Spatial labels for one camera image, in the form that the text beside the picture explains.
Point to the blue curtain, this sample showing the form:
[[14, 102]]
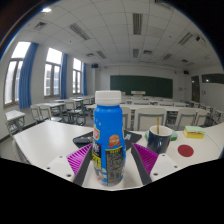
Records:
[[27, 76], [84, 80], [63, 76]]

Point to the dark classroom door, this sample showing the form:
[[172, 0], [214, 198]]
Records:
[[195, 89]]

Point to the black wall speaker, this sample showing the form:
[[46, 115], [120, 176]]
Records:
[[95, 66], [186, 72]]

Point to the green chalkboard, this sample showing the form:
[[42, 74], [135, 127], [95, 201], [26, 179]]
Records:
[[141, 86]]

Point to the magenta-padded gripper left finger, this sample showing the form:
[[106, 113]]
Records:
[[78, 160]]

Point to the group of classroom desks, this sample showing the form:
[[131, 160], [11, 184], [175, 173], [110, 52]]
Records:
[[15, 115]]

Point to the group of ceiling lights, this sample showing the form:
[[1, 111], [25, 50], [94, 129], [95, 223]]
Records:
[[137, 23]]

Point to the flat round red coaster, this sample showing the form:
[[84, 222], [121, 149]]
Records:
[[185, 150]]

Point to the dark blue mug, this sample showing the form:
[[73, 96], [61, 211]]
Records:
[[158, 141]]

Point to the large classroom window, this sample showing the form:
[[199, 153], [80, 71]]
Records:
[[13, 80], [51, 75], [76, 78]]

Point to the blue drink bottle white cap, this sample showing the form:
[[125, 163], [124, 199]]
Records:
[[109, 133]]

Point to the group of classroom chairs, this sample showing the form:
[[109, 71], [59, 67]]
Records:
[[148, 117]]

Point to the yellow sponge with green top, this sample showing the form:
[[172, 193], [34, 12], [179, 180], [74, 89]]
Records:
[[194, 132]]

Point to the wooden stir stick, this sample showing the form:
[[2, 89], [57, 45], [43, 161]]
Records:
[[158, 124]]

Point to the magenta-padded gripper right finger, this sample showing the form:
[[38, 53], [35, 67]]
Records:
[[146, 159]]

